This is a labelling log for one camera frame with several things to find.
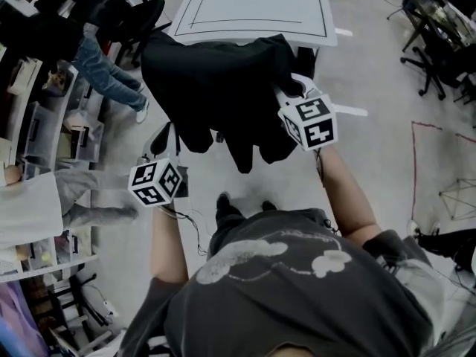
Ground white power strip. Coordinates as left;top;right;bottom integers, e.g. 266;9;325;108
100;299;120;320

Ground black jacket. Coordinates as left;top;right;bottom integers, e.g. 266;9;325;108
140;30;306;174

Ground person's black trousers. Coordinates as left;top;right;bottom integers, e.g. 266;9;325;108
208;203;280;257

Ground person's grey printed t-shirt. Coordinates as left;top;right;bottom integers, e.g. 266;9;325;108
118;208;446;357

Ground thin black right gripper cable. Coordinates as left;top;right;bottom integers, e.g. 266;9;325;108
314;149;341;236

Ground thin black left gripper cable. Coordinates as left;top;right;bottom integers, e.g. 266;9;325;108
159;205;209;257

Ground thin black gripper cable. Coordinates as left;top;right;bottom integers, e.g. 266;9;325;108
159;205;209;257
314;149;341;236

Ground row of clear storage bins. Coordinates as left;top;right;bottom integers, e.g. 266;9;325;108
18;76;107;167

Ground person's left forearm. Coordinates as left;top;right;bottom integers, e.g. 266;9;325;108
150;203;189;284

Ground white table with black lines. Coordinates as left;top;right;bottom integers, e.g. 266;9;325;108
169;0;338;59

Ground person's right forearm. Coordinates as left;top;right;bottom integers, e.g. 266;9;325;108
315;145;382;238

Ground person's left black shoe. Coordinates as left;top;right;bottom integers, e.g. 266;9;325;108
216;193;232;216

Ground dark cluttered desk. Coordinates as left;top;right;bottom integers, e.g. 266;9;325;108
386;0;476;54

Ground red floor tape line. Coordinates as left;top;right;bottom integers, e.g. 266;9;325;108
410;120;476;223

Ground white shelving unit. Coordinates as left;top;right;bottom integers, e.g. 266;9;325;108
0;0;109;283

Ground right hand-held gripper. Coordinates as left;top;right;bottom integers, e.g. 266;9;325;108
273;73;338;152

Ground black metal frame stool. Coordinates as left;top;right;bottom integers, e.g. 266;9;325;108
22;272;113;353

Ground black armrest office chair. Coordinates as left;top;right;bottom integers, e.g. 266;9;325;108
106;0;167;68

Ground thin metal frame stand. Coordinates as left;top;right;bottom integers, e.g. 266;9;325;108
438;178;476;222

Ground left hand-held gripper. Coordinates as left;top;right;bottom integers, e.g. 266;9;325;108
128;122;189;208

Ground black swivel chair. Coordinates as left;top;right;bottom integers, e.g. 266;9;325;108
399;31;476;102

